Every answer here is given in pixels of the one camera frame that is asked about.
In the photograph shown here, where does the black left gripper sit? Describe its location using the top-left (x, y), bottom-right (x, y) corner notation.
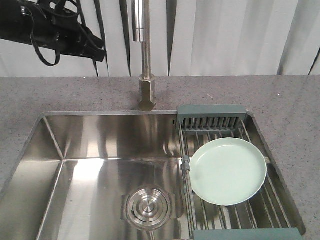
top-left (39, 4), bottom-right (106, 62)

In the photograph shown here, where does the light green round plate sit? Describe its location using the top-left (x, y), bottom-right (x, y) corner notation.
top-left (189, 137), bottom-right (267, 206)

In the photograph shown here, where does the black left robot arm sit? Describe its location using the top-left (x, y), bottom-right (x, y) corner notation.
top-left (0, 0), bottom-right (106, 67)

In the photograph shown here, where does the green metal dish rack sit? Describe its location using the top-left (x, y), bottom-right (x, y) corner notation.
top-left (176, 105), bottom-right (306, 240)

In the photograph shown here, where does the chrome kitchen faucet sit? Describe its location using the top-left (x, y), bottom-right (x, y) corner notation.
top-left (131, 0), bottom-right (156, 112)

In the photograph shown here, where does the white pleated curtain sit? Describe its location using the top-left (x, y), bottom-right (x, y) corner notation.
top-left (0, 0), bottom-right (320, 77)

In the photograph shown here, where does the stainless steel sink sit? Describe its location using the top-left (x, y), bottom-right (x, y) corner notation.
top-left (0, 111), bottom-right (307, 240)

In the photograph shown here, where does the round metal sink drain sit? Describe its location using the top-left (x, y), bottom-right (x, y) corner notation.
top-left (121, 186), bottom-right (176, 232)

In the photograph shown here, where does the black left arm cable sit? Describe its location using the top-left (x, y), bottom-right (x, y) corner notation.
top-left (21, 0), bottom-right (100, 77)

